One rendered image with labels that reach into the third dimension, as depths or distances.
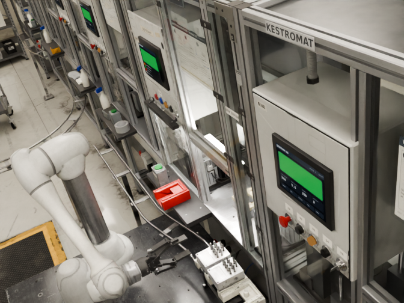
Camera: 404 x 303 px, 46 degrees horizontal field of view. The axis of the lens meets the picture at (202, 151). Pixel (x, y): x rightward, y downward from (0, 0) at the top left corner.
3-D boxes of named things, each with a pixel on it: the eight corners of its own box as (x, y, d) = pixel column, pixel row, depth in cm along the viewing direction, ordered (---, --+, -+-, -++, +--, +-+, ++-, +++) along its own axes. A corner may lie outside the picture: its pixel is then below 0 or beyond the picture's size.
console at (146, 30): (144, 97, 249) (121, 11, 224) (192, 79, 258) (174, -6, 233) (177, 127, 216) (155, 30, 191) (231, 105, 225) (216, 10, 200)
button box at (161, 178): (155, 183, 262) (150, 166, 255) (168, 178, 264) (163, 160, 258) (160, 190, 256) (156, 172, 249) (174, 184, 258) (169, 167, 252)
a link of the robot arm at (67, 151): (90, 275, 235) (124, 249, 247) (108, 289, 224) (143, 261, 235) (28, 144, 197) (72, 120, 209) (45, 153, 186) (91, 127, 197)
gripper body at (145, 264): (143, 282, 191) (164, 271, 194) (138, 267, 186) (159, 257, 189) (137, 270, 197) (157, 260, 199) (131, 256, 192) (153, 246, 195)
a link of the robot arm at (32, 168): (30, 190, 182) (60, 172, 189) (2, 153, 183) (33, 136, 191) (27, 199, 193) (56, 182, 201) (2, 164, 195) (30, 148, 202)
